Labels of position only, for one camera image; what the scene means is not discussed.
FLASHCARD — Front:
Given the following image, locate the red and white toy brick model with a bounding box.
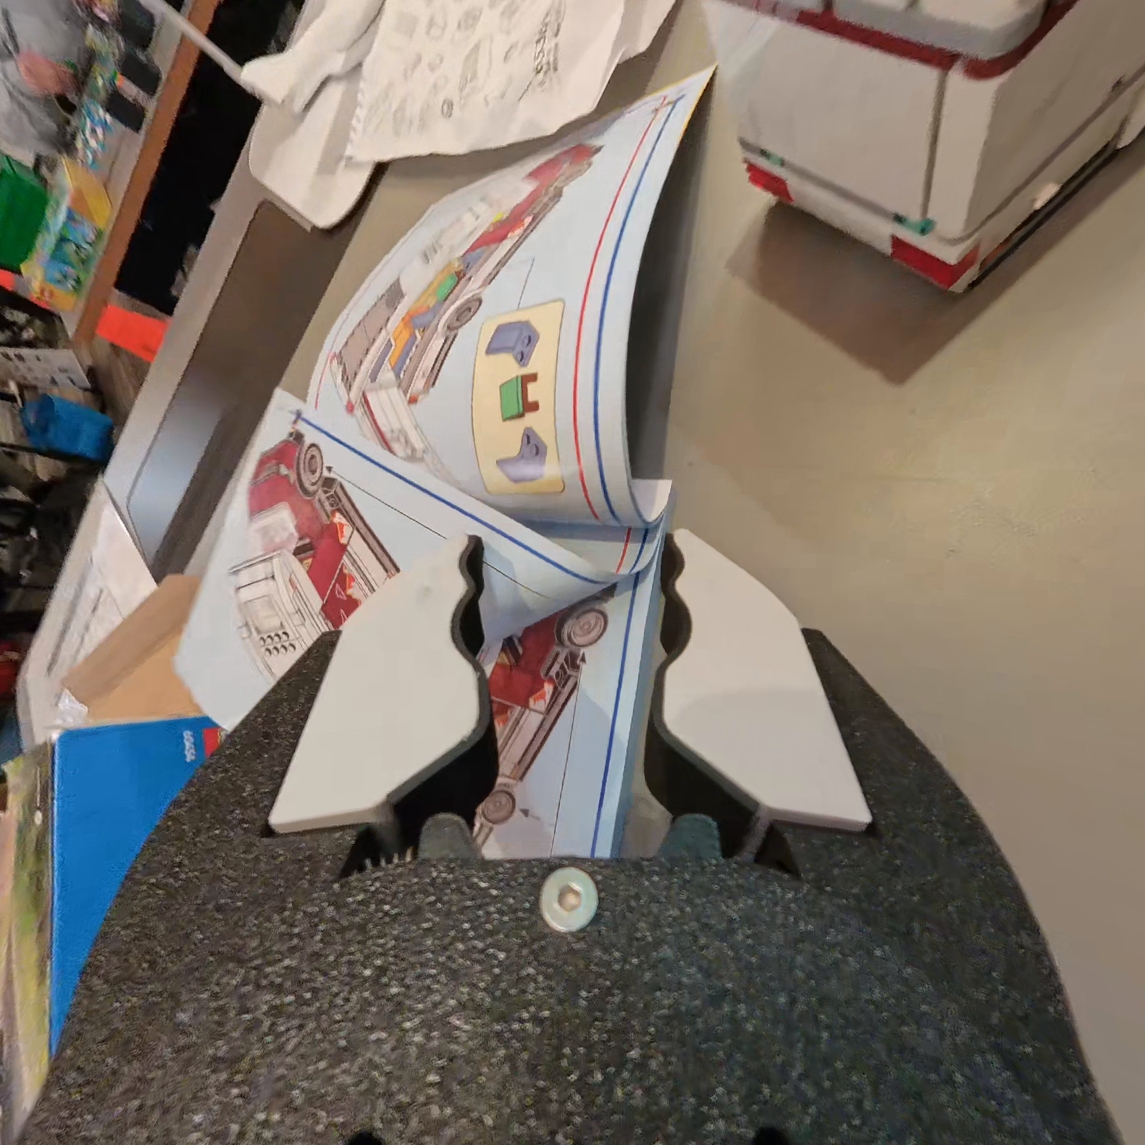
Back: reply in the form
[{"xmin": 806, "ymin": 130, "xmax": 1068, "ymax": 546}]
[{"xmin": 701, "ymin": 0, "xmax": 1145, "ymax": 295}]

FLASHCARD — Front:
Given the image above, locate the brown cardboard box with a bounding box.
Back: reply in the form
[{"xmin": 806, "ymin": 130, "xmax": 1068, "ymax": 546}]
[{"xmin": 58, "ymin": 574, "xmax": 205, "ymax": 726}]

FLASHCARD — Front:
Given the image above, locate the green and yellow toy box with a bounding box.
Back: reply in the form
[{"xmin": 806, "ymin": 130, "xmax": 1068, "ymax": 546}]
[{"xmin": 0, "ymin": 155, "xmax": 114, "ymax": 313}]

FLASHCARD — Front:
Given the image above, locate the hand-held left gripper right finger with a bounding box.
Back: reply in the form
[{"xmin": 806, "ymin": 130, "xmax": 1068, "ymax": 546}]
[{"xmin": 648, "ymin": 528, "xmax": 873, "ymax": 851}]

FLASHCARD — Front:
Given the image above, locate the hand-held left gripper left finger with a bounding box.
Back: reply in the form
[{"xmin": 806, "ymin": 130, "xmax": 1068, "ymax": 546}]
[{"xmin": 267, "ymin": 535, "xmax": 498, "ymax": 851}]

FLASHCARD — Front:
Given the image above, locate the blue bag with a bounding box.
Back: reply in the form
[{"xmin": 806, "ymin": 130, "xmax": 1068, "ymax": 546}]
[{"xmin": 21, "ymin": 394, "xmax": 115, "ymax": 464}]

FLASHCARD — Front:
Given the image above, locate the toy brick instruction booklet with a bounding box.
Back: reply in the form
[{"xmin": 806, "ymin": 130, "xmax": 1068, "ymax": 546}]
[{"xmin": 174, "ymin": 65, "xmax": 718, "ymax": 861}]

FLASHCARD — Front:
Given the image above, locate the blue toy set box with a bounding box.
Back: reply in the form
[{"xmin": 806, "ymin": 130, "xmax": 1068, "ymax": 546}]
[{"xmin": 0, "ymin": 716, "xmax": 226, "ymax": 1116}]

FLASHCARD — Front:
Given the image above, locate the white printed paper sheet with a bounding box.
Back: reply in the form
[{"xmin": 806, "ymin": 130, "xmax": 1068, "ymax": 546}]
[{"xmin": 343, "ymin": 0, "xmax": 677, "ymax": 164}]

